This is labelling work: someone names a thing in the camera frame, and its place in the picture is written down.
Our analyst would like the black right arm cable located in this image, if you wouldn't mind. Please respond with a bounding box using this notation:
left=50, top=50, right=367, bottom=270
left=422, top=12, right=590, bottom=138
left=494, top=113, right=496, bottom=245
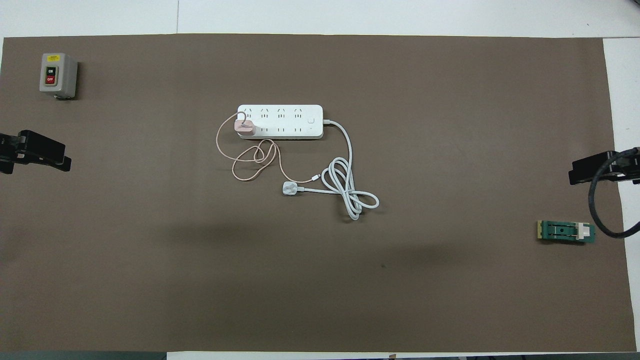
left=587, top=150, right=640, bottom=239

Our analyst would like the grey on-off switch box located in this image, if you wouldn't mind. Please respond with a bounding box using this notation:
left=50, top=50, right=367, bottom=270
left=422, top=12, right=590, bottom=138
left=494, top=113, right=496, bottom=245
left=40, top=53, right=79, bottom=100

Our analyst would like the white power cord with plug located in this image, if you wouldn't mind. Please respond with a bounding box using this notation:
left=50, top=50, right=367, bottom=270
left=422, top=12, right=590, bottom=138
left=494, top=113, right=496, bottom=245
left=282, top=119, right=380, bottom=222

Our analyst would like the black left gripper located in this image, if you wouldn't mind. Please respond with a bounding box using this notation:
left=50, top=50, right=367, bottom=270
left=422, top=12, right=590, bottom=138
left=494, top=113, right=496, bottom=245
left=0, top=130, right=72, bottom=175

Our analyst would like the green knife switch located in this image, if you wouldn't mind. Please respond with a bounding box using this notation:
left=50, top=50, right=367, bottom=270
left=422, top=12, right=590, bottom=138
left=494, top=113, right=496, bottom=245
left=537, top=220, right=597, bottom=245

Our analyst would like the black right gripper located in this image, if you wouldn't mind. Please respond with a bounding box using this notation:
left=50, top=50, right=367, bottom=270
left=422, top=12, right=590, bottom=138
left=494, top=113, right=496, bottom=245
left=568, top=146, right=640, bottom=186

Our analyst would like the brown table mat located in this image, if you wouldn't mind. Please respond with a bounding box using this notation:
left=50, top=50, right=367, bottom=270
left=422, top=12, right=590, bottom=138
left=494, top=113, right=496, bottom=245
left=0, top=34, right=637, bottom=353

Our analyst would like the white power strip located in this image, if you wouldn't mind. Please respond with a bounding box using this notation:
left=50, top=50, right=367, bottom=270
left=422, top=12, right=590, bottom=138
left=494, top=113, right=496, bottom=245
left=236, top=104, right=324, bottom=140

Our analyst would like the pink charging cable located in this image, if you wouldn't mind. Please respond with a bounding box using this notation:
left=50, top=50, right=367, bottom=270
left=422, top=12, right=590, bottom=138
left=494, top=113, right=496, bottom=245
left=216, top=111, right=321, bottom=183

